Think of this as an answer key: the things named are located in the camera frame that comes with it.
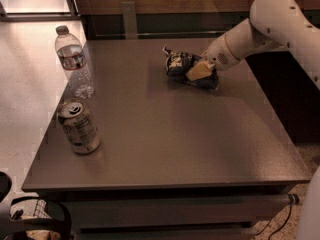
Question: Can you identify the grey metal table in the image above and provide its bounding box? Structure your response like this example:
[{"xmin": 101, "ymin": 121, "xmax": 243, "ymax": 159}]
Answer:
[{"xmin": 23, "ymin": 39, "xmax": 310, "ymax": 240}]

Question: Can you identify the left grey wall bracket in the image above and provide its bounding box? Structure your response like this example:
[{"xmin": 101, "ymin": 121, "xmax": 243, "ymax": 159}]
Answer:
[{"xmin": 121, "ymin": 1, "xmax": 138, "ymax": 39}]

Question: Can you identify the window frame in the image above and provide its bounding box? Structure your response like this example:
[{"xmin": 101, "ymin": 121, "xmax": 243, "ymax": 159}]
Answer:
[{"xmin": 0, "ymin": 0, "xmax": 80, "ymax": 22}]

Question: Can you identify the clear plastic water bottle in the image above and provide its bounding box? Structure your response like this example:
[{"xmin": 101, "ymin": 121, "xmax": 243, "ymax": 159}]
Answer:
[{"xmin": 55, "ymin": 25, "xmax": 94, "ymax": 99}]

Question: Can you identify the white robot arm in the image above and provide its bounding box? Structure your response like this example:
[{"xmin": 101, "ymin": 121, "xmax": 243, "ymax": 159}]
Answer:
[{"xmin": 187, "ymin": 0, "xmax": 320, "ymax": 90}]

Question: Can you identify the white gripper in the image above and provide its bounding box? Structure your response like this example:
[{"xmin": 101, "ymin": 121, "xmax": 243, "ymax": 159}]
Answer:
[{"xmin": 186, "ymin": 34, "xmax": 240, "ymax": 81}]

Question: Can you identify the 7up soda can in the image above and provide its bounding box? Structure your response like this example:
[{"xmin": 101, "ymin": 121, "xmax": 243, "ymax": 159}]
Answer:
[{"xmin": 57, "ymin": 98, "xmax": 100, "ymax": 154}]

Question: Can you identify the blue chip bag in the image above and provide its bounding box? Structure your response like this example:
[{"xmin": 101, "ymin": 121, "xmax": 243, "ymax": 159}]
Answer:
[{"xmin": 162, "ymin": 46, "xmax": 219, "ymax": 90}]

